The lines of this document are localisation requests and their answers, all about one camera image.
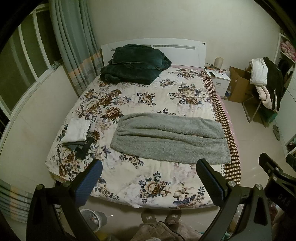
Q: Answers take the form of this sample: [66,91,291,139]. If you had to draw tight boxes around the white bedside table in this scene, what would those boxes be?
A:
[204,69,231,97]

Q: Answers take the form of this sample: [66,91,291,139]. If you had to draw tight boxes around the brown cardboard box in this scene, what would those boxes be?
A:
[228,67,253,103]

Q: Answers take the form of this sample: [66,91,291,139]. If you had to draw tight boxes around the dark green folded blanket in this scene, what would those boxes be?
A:
[100,44,171,85]

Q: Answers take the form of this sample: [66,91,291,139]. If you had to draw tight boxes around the beige cylindrical lamp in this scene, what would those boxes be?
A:
[214,56,224,69]

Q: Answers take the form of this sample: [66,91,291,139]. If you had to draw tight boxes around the brown checkered underblanket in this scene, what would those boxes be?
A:
[200,70,241,184]

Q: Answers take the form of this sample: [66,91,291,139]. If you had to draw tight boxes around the right grey slipper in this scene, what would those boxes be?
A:
[165,209,182,224]

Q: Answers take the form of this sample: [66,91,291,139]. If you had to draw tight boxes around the black garment on chair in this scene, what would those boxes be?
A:
[263,57,284,111]

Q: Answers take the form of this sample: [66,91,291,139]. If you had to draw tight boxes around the white folded cloth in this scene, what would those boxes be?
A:
[61,117,91,143]

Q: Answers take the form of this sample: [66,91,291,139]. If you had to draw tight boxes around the white framed window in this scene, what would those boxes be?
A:
[1,3,61,120]

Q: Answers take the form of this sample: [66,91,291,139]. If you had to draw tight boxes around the white shelf unit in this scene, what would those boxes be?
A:
[273,29,295,67]

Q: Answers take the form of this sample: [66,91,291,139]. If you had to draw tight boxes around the white bed headboard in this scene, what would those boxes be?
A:
[101,38,207,68]

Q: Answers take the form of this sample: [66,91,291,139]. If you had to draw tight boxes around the dark folded garment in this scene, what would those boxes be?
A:
[63,136,94,160]

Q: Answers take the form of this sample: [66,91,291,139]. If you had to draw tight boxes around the chair piled with clothes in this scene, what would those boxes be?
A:
[243,61,284,127]

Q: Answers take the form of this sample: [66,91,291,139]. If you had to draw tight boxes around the grey fluffy fleece pants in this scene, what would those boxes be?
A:
[110,113,231,165]

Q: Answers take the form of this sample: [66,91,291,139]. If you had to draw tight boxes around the white jacket on chair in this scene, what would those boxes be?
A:
[250,58,268,86]

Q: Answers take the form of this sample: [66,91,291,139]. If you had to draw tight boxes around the grey-green curtain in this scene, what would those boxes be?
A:
[49,1,103,95]

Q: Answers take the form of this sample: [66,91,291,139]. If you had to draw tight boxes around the floral bed blanket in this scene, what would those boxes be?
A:
[45,67,231,208]

